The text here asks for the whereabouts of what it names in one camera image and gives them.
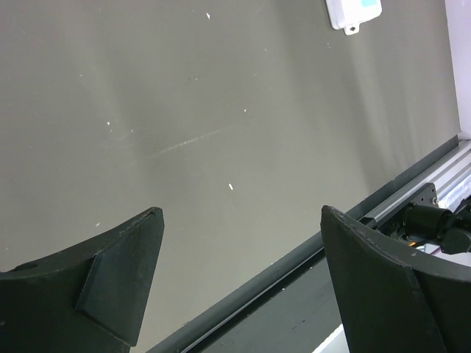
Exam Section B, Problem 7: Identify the white power strip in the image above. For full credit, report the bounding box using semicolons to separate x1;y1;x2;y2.
325;0;382;35

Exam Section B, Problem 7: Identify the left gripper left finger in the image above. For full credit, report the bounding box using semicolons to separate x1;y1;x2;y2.
1;207;164;352

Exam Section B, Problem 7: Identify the aluminium front rail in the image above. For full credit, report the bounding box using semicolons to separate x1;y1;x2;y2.
361;140;470;224

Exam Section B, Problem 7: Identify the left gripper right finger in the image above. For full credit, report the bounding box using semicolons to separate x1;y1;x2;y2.
321;206;470;352

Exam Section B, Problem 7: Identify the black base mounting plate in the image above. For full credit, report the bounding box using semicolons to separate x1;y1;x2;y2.
190;257;341;353

